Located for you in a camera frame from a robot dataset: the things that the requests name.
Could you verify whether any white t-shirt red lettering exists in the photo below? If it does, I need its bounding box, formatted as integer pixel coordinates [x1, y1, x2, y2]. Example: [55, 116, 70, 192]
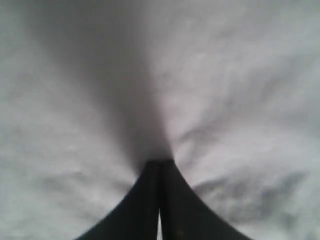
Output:
[0, 0, 320, 240]

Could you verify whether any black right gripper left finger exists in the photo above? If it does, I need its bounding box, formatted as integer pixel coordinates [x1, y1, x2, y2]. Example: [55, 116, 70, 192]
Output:
[79, 161, 160, 240]

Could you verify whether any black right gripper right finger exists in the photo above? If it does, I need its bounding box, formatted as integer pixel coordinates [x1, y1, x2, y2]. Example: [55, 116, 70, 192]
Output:
[159, 160, 249, 240]

